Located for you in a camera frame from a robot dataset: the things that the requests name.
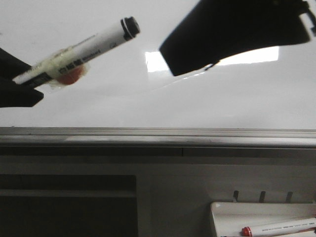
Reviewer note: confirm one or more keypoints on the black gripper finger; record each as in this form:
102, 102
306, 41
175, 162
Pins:
12, 94
217, 29

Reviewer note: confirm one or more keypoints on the black and white whiteboard marker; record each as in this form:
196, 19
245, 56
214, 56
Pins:
72, 57

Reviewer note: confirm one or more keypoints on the white whiteboard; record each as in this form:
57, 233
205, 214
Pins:
264, 97

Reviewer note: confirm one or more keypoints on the white plastic marker tray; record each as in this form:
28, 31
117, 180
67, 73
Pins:
228, 218

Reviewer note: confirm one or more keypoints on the red capped white marker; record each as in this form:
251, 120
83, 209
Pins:
280, 228

